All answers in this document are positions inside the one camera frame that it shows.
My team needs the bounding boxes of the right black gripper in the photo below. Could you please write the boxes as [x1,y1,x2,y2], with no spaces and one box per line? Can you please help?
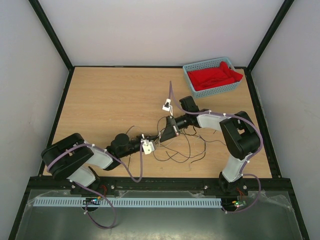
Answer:
[160,113,190,142]

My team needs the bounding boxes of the black wires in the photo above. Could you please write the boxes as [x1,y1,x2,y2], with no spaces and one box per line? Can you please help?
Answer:
[124,116,227,165]

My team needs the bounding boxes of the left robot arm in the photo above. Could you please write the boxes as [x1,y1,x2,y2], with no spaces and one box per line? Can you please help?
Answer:
[41,133,158,194]

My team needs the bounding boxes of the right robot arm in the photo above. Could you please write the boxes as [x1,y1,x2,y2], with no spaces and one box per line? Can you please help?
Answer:
[159,96,263,195]

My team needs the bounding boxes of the red cloth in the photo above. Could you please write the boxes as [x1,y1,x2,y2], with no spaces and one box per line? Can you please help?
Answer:
[187,61,243,91]

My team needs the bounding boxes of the blue perforated plastic basket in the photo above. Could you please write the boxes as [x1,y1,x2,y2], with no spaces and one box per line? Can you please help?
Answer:
[182,57,242,98]

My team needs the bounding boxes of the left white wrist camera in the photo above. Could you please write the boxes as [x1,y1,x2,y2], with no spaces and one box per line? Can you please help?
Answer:
[141,139,156,155]

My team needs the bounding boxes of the light blue slotted cable duct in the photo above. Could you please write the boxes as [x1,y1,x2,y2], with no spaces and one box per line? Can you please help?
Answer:
[32,197,221,208]

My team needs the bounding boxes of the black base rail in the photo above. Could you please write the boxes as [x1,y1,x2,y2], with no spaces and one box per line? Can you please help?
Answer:
[69,177,250,196]

